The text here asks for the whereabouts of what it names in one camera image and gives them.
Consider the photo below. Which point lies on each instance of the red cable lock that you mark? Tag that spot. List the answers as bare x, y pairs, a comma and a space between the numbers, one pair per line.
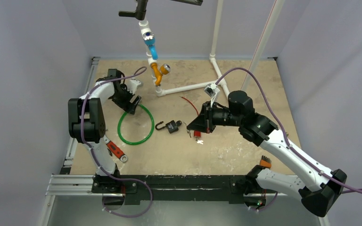
197, 134

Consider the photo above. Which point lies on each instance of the green cable lock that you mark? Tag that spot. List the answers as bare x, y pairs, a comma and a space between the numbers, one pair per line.
147, 137

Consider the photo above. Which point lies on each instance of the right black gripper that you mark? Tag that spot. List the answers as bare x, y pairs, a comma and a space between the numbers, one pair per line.
209, 116

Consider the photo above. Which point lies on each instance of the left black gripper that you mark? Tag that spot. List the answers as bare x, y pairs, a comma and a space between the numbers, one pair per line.
128, 107

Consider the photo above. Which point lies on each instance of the blue tap valve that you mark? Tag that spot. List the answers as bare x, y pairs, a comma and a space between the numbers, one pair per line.
149, 40

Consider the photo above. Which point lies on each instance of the black crank handle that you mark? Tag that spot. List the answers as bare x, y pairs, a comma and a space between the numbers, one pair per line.
141, 6

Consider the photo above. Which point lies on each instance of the red handled adjustable wrench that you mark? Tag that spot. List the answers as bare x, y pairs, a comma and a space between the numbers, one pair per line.
115, 150

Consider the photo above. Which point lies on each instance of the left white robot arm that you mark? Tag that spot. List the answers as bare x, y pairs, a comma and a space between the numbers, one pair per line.
86, 121

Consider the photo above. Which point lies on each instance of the orange hex key set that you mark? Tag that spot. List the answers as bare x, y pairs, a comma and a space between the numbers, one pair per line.
265, 162

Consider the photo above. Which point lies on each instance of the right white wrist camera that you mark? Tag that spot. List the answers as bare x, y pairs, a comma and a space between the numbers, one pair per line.
212, 90

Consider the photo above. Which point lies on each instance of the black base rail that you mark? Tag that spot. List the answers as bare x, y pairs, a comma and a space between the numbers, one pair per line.
233, 189

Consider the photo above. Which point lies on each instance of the orange tap valve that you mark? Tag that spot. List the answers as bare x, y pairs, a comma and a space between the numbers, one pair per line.
159, 72

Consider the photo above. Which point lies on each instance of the black padlock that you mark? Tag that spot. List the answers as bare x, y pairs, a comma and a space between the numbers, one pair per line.
170, 126

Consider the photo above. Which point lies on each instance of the white PVC pipe frame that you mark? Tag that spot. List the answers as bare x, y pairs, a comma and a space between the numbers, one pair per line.
160, 92

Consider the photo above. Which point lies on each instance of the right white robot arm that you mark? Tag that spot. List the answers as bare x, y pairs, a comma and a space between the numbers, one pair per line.
315, 185

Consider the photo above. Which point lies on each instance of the white pole with red stripe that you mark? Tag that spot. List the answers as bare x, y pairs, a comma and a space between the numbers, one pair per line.
266, 33

